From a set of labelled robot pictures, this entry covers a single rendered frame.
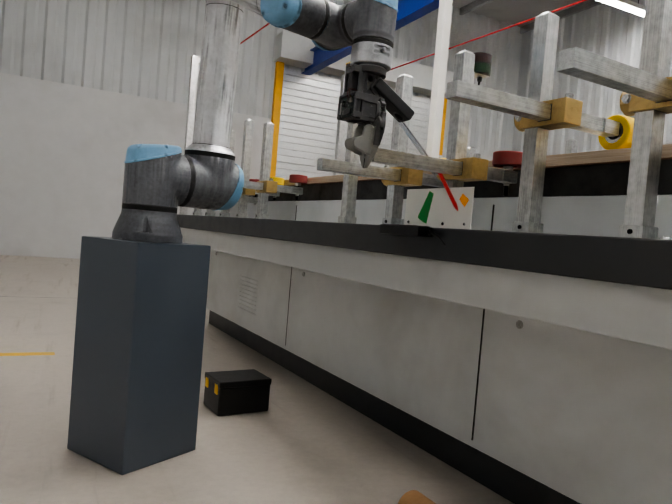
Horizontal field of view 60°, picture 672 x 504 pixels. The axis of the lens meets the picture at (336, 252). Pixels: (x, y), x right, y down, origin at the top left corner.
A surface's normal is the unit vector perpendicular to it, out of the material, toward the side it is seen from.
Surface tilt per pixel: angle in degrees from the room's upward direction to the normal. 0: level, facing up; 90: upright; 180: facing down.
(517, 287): 90
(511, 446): 90
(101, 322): 90
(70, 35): 90
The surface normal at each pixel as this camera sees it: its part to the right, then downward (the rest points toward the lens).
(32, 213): 0.44, 0.07
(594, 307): -0.87, -0.06
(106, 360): -0.56, -0.02
